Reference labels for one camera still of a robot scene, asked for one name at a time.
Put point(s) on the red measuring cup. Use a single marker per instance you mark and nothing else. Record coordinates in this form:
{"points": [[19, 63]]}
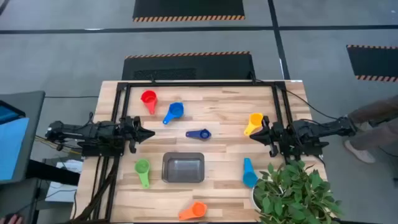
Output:
{"points": [[149, 99]]}

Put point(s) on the black aluminium table frame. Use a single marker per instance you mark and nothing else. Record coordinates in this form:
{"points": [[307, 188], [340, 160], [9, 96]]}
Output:
{"points": [[202, 84]]}

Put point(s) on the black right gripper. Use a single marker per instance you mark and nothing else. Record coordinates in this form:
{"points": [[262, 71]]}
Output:
{"points": [[275, 133]]}

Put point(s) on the blue panel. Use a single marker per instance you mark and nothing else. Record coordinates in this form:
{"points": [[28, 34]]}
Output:
{"points": [[12, 149]]}

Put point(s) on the white plant pot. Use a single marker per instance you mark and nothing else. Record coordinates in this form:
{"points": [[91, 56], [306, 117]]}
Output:
{"points": [[253, 200]]}

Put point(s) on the yellow measuring cup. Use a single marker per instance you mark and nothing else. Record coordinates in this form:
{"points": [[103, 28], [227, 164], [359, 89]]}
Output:
{"points": [[255, 119]]}

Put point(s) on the black mat with hazard stripes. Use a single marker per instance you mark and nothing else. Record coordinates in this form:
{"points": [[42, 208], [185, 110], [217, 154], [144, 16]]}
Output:
{"points": [[186, 9], [373, 62], [186, 67]]}

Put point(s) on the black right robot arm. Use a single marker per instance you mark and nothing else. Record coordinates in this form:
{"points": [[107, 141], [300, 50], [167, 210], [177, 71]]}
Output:
{"points": [[320, 127]]}

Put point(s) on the orange measuring cup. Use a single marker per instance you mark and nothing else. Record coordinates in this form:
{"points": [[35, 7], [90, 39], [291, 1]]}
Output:
{"points": [[197, 210]]}

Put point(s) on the person's hand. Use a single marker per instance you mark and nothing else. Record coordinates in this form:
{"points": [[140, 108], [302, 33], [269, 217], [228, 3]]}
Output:
{"points": [[11, 219]]}

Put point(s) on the small navy measuring cup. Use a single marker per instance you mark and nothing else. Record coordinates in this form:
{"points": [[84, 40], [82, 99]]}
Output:
{"points": [[202, 134]]}

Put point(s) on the person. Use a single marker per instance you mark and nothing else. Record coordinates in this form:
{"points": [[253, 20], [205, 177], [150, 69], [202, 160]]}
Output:
{"points": [[373, 124]]}

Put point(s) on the black bar under desk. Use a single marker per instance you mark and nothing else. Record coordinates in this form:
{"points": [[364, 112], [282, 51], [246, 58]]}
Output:
{"points": [[53, 174]]}

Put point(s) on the grey plastic basket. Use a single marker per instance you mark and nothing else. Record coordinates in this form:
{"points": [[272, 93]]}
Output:
{"points": [[183, 168]]}

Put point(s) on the dark framed tablet screen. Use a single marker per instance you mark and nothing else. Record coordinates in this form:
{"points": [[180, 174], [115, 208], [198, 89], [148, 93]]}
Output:
{"points": [[6, 113]]}

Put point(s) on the green leafy plant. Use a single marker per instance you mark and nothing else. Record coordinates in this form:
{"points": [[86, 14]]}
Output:
{"points": [[292, 189]]}

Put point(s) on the grey desk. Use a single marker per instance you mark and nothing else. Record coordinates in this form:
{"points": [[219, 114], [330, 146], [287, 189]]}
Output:
{"points": [[35, 124]]}

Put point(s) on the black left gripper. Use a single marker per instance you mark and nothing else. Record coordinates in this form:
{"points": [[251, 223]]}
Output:
{"points": [[129, 129]]}

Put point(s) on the white papers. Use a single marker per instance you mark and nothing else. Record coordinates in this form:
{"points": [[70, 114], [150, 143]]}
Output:
{"points": [[66, 186]]}

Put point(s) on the light blue measuring cup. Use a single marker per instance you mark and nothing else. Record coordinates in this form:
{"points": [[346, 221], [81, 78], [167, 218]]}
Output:
{"points": [[249, 179]]}

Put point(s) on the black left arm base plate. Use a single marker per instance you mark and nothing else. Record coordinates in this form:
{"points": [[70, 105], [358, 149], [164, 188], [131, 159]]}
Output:
{"points": [[93, 151]]}

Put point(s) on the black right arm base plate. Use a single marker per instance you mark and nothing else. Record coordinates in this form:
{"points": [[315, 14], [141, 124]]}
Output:
{"points": [[311, 151]]}

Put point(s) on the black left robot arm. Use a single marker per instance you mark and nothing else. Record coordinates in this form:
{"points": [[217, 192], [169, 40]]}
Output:
{"points": [[93, 130]]}

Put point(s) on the green measuring cup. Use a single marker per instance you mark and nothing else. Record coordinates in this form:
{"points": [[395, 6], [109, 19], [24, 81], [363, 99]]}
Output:
{"points": [[142, 168]]}

